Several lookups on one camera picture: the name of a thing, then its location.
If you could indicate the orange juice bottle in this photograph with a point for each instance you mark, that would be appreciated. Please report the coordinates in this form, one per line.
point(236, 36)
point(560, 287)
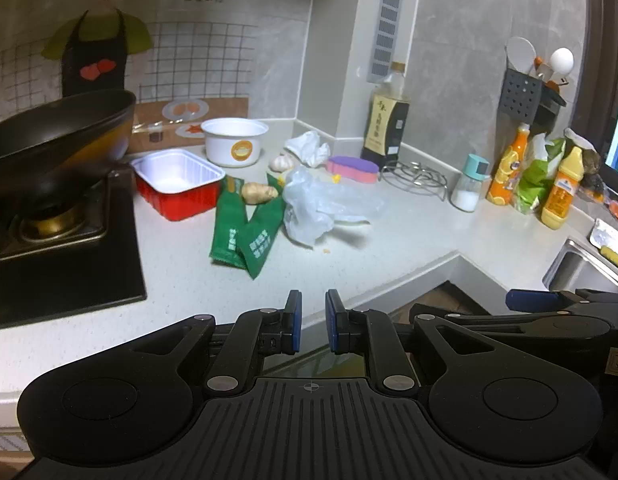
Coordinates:
point(505, 179)

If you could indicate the red foil food tray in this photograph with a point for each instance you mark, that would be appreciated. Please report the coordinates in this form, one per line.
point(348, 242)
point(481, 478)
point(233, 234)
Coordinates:
point(177, 183)

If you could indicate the steel sink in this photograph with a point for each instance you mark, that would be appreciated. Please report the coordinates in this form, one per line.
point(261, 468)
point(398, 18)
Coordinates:
point(577, 267)

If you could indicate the ginger root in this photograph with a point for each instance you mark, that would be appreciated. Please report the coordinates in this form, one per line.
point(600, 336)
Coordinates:
point(254, 193)

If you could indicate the white ladle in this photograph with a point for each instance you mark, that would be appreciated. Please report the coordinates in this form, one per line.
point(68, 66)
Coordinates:
point(520, 54)

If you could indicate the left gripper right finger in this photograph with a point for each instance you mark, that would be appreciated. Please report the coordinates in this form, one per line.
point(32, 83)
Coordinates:
point(336, 318)

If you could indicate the green snack packet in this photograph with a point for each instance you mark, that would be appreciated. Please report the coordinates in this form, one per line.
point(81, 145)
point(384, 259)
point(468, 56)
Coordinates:
point(231, 216)
point(256, 238)

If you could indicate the salt shaker teal lid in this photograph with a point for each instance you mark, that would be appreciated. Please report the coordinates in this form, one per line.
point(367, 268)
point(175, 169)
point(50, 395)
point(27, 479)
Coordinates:
point(466, 193)

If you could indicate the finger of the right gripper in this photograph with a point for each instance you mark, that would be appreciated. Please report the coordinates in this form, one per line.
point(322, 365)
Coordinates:
point(533, 301)

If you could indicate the cartoon chef wall sticker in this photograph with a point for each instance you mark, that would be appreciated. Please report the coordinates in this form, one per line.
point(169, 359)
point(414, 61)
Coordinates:
point(182, 66)

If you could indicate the black wok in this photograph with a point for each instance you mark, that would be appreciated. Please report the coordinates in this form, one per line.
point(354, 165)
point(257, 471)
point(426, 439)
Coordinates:
point(51, 154)

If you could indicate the grey utensil holder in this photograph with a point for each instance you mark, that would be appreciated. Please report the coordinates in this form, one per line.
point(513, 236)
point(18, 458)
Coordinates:
point(530, 101)

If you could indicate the clear plastic bag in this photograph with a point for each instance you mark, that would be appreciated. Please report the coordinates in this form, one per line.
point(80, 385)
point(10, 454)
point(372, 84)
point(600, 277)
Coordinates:
point(314, 206)

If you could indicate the white tissue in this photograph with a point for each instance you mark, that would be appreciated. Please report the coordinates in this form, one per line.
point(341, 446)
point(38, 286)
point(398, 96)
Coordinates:
point(309, 149)

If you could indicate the garlic bulb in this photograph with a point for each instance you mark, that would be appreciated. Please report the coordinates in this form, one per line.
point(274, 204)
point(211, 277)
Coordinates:
point(281, 163)

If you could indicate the black gas stove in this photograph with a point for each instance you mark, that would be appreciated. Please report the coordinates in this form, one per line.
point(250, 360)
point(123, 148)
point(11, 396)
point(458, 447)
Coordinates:
point(98, 275)

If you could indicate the pink purple sponge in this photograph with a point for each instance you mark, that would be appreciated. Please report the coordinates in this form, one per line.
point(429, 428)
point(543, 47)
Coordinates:
point(353, 168)

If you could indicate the soy sauce bottle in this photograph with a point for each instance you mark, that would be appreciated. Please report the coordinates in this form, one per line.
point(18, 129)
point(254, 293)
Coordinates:
point(388, 115)

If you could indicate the grey wall outlet strip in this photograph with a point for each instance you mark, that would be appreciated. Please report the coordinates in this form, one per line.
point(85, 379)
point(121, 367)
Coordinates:
point(384, 40)

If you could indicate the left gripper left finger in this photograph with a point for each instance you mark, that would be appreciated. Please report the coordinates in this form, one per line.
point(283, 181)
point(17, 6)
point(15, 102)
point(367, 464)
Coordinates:
point(291, 322)

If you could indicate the yellow sauce bottle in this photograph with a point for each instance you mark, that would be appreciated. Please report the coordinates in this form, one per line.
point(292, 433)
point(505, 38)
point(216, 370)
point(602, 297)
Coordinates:
point(565, 186)

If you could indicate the metal wire trivet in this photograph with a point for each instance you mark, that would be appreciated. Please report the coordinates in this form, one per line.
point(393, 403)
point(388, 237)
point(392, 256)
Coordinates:
point(415, 178)

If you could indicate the green vegetable bag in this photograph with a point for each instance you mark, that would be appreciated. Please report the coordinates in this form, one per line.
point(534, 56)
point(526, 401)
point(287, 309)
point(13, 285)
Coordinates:
point(539, 169)

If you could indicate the white round spoon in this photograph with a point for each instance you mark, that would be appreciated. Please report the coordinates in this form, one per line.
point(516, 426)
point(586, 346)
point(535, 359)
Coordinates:
point(560, 64)

